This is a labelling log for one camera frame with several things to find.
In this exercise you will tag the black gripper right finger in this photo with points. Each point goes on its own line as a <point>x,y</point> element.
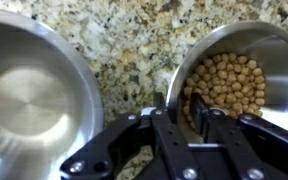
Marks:
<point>250,146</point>

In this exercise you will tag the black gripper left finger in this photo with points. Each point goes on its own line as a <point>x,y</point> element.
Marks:
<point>124,146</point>

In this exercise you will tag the pile of chickpeas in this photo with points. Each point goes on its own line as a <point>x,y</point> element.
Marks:
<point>230,83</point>

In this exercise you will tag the stainless steel bowl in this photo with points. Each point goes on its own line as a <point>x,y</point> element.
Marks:
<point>277,50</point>
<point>30,100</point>

